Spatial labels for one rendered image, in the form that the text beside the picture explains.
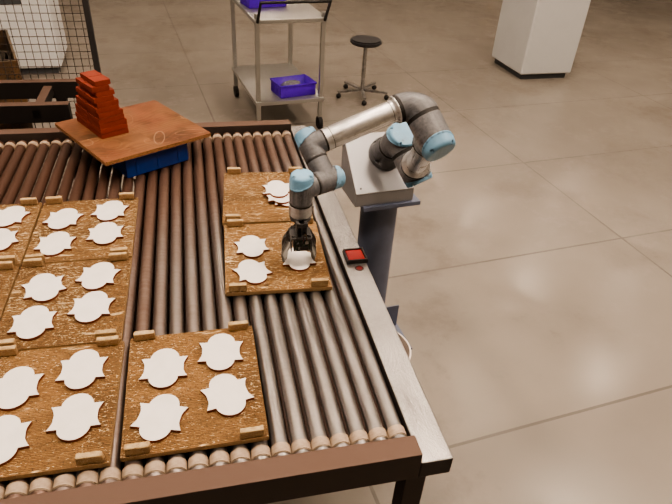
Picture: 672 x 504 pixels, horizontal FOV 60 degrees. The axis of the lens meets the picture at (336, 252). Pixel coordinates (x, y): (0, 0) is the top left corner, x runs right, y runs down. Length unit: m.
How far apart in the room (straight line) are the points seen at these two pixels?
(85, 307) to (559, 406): 2.17
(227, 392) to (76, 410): 0.37
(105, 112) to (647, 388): 2.87
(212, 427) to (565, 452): 1.79
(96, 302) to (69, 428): 0.48
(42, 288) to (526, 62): 6.21
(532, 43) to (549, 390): 4.94
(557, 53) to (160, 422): 6.67
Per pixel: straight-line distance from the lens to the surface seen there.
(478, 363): 3.13
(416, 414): 1.62
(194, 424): 1.56
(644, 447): 3.09
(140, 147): 2.65
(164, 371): 1.68
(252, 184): 2.52
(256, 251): 2.08
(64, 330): 1.89
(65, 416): 1.64
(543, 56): 7.48
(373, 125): 1.96
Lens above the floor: 2.14
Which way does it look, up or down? 35 degrees down
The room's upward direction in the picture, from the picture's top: 4 degrees clockwise
